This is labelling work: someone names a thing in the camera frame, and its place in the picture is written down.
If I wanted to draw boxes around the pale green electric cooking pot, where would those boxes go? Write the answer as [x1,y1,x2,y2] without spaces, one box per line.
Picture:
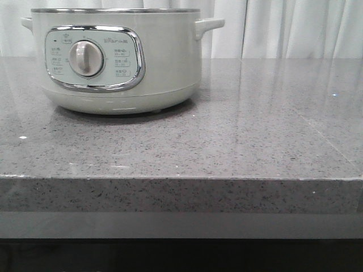
[21,8,225,115]

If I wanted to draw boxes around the white curtain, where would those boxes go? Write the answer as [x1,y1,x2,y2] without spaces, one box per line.
[1,1,362,59]

